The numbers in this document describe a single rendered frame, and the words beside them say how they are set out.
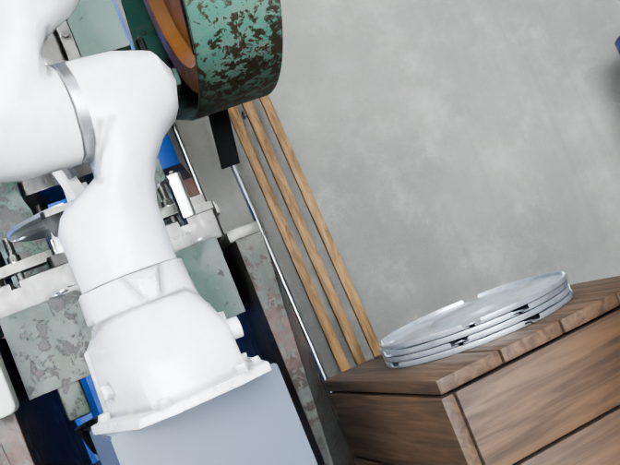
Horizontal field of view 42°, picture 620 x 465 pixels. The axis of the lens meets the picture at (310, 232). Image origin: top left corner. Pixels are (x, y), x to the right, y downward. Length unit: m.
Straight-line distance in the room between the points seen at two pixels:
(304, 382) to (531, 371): 0.50
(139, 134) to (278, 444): 0.35
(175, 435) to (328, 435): 0.65
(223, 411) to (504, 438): 0.36
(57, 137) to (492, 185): 2.45
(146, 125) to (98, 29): 0.78
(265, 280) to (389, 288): 1.61
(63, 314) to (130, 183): 0.61
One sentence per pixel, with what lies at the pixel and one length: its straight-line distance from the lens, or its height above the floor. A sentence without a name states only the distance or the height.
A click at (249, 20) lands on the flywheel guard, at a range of 1.57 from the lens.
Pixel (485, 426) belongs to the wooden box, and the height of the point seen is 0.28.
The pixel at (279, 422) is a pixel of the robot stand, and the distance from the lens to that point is 0.84.
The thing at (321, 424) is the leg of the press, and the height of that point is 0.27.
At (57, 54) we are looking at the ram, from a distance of 1.70.
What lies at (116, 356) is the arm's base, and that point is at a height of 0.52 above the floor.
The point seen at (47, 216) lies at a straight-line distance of 1.41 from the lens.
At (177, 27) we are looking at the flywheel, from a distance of 2.07.
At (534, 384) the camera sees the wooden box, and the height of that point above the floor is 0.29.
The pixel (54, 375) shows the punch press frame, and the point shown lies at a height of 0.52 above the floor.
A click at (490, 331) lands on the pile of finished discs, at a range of 1.09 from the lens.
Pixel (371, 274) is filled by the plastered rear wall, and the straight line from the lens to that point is 2.97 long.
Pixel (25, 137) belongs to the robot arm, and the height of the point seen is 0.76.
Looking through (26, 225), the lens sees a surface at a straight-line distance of 1.49.
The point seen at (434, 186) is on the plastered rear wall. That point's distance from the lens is 3.09.
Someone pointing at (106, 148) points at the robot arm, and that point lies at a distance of 0.89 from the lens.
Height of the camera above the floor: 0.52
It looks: 2 degrees up
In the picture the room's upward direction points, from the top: 22 degrees counter-clockwise
